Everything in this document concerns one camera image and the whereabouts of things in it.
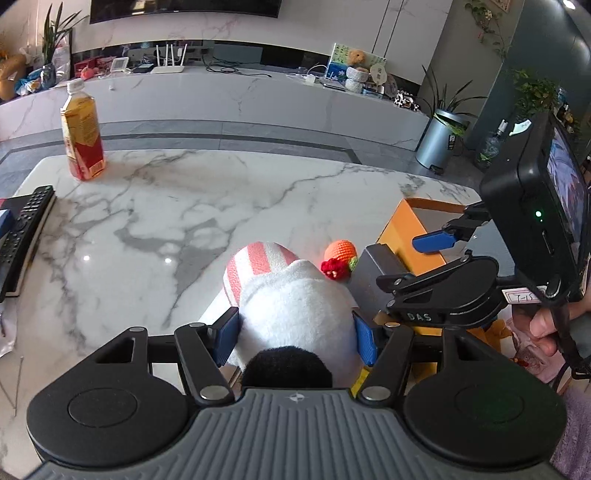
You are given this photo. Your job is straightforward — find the white router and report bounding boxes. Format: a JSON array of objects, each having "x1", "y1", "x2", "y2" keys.
[{"x1": 151, "y1": 42, "x2": 188, "y2": 75}]

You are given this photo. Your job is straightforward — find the pale pink packet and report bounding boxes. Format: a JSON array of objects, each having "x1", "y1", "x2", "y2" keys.
[{"x1": 507, "y1": 323, "x2": 557, "y2": 385}]

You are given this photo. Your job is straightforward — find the black remote control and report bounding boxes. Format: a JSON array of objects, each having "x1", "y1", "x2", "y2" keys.
[{"x1": 0, "y1": 185, "x2": 56, "y2": 292}]

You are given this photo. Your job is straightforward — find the long-leaf potted plant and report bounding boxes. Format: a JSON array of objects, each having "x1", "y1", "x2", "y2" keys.
[{"x1": 421, "y1": 67, "x2": 488, "y2": 136}]

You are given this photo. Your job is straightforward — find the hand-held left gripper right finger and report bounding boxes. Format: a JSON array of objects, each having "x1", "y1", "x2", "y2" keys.
[{"x1": 352, "y1": 310, "x2": 504, "y2": 409}]

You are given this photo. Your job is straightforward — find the green blue painting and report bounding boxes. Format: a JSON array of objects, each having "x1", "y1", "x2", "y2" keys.
[{"x1": 325, "y1": 43, "x2": 387, "y2": 85}]

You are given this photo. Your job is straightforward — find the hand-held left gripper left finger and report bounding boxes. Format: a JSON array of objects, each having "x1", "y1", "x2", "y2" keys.
[{"x1": 92, "y1": 307, "x2": 242, "y2": 408}]

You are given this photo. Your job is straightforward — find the black television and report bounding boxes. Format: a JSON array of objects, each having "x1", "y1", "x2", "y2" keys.
[{"x1": 90, "y1": 0, "x2": 282, "y2": 25}]

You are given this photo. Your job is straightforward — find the tall potted plant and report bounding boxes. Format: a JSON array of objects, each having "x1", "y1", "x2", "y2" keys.
[{"x1": 41, "y1": 4, "x2": 89, "y2": 85}]

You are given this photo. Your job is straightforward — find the large water bottle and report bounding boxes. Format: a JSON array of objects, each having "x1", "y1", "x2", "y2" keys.
[{"x1": 475, "y1": 119, "x2": 509, "y2": 168}]

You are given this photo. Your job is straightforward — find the yellow plush toy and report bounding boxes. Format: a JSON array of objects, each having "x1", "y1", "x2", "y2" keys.
[{"x1": 0, "y1": 52, "x2": 29, "y2": 101}]

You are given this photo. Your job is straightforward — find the yellow object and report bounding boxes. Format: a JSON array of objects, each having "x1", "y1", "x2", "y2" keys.
[{"x1": 480, "y1": 318, "x2": 514, "y2": 357}]

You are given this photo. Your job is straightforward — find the cow print item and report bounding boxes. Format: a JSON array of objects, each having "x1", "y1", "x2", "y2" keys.
[{"x1": 394, "y1": 91, "x2": 424, "y2": 112}]

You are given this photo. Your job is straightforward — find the orange crochet fruit toy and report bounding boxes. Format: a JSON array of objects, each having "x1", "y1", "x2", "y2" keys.
[{"x1": 322, "y1": 239, "x2": 360, "y2": 280}]

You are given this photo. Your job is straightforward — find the white pink striped plush toy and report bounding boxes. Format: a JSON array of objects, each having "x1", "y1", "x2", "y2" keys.
[{"x1": 223, "y1": 241, "x2": 363, "y2": 389}]

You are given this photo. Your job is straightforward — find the silver trash can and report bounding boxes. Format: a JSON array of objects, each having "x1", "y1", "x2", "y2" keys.
[{"x1": 414, "y1": 108, "x2": 469, "y2": 174}]

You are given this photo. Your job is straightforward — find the leafy green plant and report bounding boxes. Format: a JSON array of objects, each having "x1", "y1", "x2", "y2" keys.
[{"x1": 510, "y1": 69, "x2": 562, "y2": 121}]

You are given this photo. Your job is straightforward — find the amber tea bottle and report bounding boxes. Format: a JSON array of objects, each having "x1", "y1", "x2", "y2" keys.
[{"x1": 61, "y1": 79, "x2": 107, "y2": 182}]

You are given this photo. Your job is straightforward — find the black cables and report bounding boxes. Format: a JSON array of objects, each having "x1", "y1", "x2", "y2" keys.
[{"x1": 205, "y1": 59, "x2": 274, "y2": 80}]

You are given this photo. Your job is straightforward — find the purple fleece garment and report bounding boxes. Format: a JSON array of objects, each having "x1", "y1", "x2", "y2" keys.
[{"x1": 549, "y1": 381, "x2": 591, "y2": 480}]

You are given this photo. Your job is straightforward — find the person's right hand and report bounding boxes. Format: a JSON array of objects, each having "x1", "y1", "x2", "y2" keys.
[{"x1": 512, "y1": 304, "x2": 568, "y2": 385}]

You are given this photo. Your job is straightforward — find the clear plastic bag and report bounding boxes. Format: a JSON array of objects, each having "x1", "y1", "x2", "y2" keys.
[{"x1": 50, "y1": 45, "x2": 73, "y2": 85}]

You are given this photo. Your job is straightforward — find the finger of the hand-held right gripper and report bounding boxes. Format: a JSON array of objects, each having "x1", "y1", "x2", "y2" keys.
[
  {"x1": 412, "y1": 202, "x2": 492, "y2": 254},
  {"x1": 376, "y1": 253, "x2": 476, "y2": 296}
]

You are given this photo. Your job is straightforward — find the hanging vine plant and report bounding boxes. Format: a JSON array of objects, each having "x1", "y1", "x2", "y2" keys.
[{"x1": 465, "y1": 0, "x2": 514, "y2": 62}]

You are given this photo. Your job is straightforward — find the orange box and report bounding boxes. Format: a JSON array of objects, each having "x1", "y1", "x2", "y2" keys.
[{"x1": 353, "y1": 198, "x2": 509, "y2": 398}]

